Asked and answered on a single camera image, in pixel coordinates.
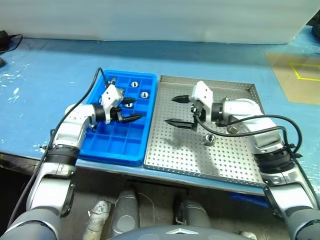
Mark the grey rounded robot leg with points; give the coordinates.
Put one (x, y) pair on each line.
(193, 211)
(125, 215)

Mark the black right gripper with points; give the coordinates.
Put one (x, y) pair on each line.
(195, 117)

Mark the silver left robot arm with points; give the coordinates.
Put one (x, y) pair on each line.
(65, 130)

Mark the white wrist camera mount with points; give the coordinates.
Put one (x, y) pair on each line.
(111, 96)
(203, 92)

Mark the blue object under table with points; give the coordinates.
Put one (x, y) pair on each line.
(247, 198)

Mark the grey robot torso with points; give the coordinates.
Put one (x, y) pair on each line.
(175, 233)

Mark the blue plastic compartment tray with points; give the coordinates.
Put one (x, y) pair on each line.
(117, 145)

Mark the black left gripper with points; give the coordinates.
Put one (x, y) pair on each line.
(117, 114)

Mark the white foam board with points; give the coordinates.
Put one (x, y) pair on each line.
(150, 17)

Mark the white wrapped bundle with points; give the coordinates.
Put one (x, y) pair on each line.
(96, 217)

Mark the brown cardboard sheet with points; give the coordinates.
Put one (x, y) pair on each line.
(300, 92)

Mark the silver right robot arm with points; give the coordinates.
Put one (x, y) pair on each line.
(265, 130)

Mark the perforated steel tray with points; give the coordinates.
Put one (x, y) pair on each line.
(175, 155)

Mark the black power adapter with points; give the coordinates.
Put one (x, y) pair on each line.
(3, 40)

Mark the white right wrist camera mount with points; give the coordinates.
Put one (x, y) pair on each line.
(203, 92)

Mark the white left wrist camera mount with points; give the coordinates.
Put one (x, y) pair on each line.
(111, 96)

